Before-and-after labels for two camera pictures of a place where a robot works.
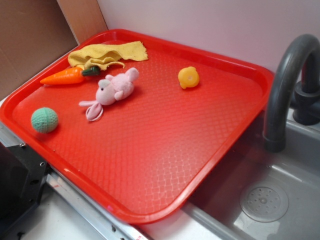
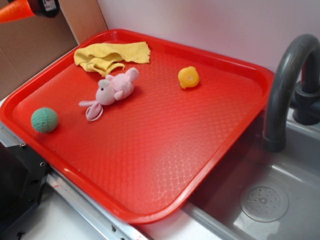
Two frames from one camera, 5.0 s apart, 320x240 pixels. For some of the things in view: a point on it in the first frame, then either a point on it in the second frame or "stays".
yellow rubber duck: x=188 y=77 stays
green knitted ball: x=44 y=120 stays
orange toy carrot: x=71 y=75 to x=17 y=9
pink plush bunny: x=115 y=87 stays
